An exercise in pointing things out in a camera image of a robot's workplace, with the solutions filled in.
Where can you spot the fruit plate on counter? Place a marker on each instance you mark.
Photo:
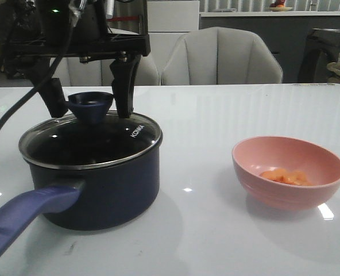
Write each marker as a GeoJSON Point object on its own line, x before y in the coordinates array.
{"type": "Point", "coordinates": [279, 6]}

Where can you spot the pink plastic bowl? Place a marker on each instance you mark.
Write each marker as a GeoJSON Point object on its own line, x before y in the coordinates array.
{"type": "Point", "coordinates": [255, 155]}

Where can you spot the orange ham slices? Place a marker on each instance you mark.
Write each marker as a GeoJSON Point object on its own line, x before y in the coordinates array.
{"type": "Point", "coordinates": [281, 175]}

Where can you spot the grey upholstered chair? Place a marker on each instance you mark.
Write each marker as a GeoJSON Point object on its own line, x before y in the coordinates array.
{"type": "Point", "coordinates": [221, 56]}
{"type": "Point", "coordinates": [72, 72]}

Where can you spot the left grey upholstered chair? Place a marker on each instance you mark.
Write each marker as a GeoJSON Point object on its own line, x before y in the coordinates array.
{"type": "Point", "coordinates": [72, 72]}

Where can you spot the white cabinet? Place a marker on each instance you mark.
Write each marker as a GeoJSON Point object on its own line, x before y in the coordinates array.
{"type": "Point", "coordinates": [167, 21]}

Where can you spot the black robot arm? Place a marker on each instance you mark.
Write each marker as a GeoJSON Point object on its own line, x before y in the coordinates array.
{"type": "Point", "coordinates": [36, 35]}

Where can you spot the grey counter with white top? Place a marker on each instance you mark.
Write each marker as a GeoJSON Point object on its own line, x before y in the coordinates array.
{"type": "Point", "coordinates": [284, 33]}

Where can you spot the dark blue saucepan purple handle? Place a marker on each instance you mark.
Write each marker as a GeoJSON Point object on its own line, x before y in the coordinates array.
{"type": "Point", "coordinates": [85, 200]}

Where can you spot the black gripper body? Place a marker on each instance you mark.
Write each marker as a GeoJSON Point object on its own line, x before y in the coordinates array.
{"type": "Point", "coordinates": [110, 46]}

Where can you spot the glass lid with purple knob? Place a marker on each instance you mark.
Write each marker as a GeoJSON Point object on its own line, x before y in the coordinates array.
{"type": "Point", "coordinates": [91, 136]}

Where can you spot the right grey upholstered chair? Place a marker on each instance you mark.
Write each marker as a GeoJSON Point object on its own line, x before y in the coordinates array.
{"type": "Point", "coordinates": [221, 56]}

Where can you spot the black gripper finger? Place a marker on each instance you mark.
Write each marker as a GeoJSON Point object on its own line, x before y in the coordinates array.
{"type": "Point", "coordinates": [53, 97]}
{"type": "Point", "coordinates": [124, 72]}

